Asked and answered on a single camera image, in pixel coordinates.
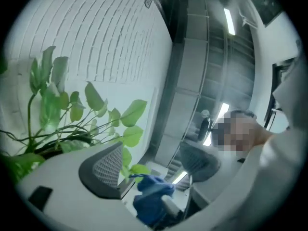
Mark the small grey wall plate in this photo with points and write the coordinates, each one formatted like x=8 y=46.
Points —
x=148 y=2

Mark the green leafy potted plant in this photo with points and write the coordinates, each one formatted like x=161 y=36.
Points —
x=133 y=112

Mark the long ceiling light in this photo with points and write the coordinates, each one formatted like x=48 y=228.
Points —
x=229 y=20
x=223 y=111
x=179 y=177
x=208 y=139

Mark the person's white shirt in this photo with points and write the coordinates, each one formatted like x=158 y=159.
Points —
x=269 y=182

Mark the blue cloth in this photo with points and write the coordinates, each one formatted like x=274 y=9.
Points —
x=154 y=191

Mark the black oval object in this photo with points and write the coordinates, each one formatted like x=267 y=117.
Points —
x=204 y=129

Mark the black door frame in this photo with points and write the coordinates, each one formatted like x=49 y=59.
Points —
x=276 y=85

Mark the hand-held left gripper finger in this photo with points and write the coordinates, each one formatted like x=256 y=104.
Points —
x=172 y=206

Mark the person's head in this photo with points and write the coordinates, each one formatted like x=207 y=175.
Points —
x=240 y=136

